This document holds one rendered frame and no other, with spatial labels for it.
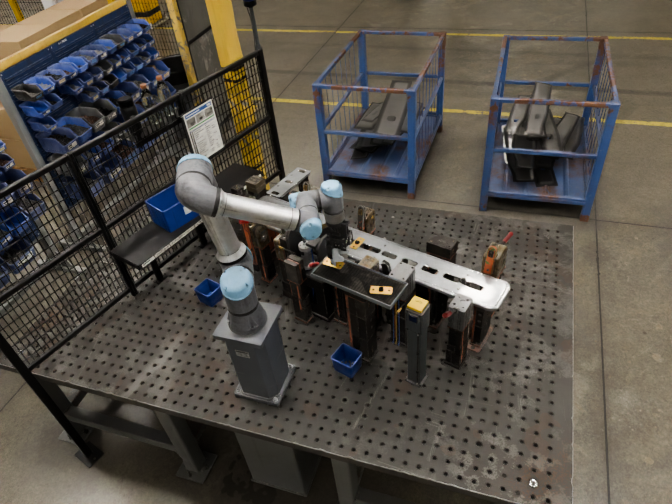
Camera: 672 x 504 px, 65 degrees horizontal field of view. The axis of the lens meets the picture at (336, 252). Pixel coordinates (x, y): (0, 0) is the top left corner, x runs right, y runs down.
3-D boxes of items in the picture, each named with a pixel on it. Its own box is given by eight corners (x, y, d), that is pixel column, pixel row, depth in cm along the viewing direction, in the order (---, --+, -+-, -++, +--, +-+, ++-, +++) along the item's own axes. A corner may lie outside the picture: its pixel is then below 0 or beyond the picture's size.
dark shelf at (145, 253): (263, 175, 301) (262, 171, 299) (140, 271, 247) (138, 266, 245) (235, 166, 311) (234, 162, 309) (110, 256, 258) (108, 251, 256)
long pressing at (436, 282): (515, 281, 222) (515, 278, 221) (494, 316, 209) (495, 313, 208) (265, 194, 288) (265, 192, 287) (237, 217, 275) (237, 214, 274)
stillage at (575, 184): (491, 136, 504) (503, 34, 442) (582, 142, 482) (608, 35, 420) (478, 210, 420) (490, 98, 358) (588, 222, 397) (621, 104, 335)
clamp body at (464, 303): (471, 355, 231) (478, 297, 208) (460, 373, 225) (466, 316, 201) (451, 346, 236) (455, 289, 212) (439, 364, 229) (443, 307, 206)
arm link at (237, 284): (226, 317, 193) (217, 291, 184) (226, 291, 203) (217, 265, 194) (259, 311, 194) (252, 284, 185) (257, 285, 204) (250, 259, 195)
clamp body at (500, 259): (503, 301, 253) (513, 243, 229) (491, 322, 244) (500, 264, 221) (482, 293, 258) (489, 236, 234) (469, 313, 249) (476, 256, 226)
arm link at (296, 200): (290, 207, 181) (321, 202, 182) (287, 189, 190) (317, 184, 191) (293, 225, 186) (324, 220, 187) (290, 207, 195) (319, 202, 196)
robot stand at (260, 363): (278, 407, 220) (260, 345, 194) (234, 396, 226) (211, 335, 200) (296, 367, 235) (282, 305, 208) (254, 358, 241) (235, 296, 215)
